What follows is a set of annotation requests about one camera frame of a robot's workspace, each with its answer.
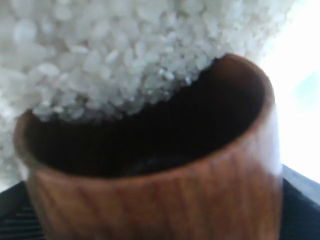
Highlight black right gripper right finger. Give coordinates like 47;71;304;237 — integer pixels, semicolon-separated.
279;165;320;240

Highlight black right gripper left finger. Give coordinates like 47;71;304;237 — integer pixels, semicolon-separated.
0;182;46;240

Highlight brown wooden cup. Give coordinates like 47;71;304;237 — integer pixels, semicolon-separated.
13;54;283;240

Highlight round steel rice plate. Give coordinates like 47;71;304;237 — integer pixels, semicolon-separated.
0;0;299;191

